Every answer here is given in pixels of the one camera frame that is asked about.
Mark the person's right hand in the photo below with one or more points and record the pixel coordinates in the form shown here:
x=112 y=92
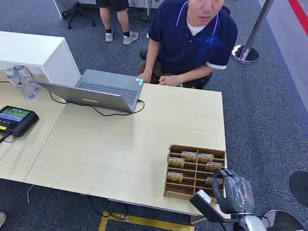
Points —
x=146 y=78

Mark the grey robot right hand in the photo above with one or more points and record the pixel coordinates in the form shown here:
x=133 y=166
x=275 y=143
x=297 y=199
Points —
x=237 y=194

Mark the person's left hand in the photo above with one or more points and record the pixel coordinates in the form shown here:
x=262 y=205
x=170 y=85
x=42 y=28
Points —
x=169 y=80

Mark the person's left forearm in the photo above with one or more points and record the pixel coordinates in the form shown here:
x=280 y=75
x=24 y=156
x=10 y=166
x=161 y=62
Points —
x=195 y=72

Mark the person's right forearm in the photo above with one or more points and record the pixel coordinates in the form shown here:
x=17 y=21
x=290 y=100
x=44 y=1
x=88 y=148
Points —
x=149 y=63

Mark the seated person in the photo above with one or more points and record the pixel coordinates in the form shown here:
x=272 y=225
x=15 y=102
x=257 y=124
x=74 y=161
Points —
x=192 y=47

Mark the standing person in shorts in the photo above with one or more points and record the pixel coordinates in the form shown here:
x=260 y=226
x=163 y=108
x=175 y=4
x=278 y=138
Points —
x=106 y=16

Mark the wooden card holder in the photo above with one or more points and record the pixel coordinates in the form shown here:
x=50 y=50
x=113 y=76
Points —
x=173 y=189

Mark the grey laptop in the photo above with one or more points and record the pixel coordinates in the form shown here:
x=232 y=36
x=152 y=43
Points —
x=103 y=86

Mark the black floor power adapter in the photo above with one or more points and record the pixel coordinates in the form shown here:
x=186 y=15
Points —
x=145 y=20

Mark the silver rimmed round base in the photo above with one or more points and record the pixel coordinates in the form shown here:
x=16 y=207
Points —
x=281 y=221

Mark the black round base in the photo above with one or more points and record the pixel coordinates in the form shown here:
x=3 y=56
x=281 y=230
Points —
x=299 y=188

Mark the black office chair base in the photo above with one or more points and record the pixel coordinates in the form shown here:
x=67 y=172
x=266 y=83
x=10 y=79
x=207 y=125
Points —
x=77 y=11

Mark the yellow floor tape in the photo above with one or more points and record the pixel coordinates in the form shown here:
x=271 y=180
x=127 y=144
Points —
x=144 y=221

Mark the white cabinet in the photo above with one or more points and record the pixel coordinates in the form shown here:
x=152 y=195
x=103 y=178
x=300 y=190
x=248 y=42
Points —
x=35 y=51

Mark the clear water bottle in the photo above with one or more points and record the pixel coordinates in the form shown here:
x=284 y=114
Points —
x=29 y=76
x=23 y=87

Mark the black controller with screen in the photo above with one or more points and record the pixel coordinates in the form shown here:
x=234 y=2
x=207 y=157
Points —
x=16 y=119

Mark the white shoe tip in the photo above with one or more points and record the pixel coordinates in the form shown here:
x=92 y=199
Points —
x=2 y=219

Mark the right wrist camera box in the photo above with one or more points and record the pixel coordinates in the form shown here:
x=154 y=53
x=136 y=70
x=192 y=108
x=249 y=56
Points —
x=204 y=204

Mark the chrome stanchion post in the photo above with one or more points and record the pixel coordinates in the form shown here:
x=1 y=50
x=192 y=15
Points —
x=245 y=52

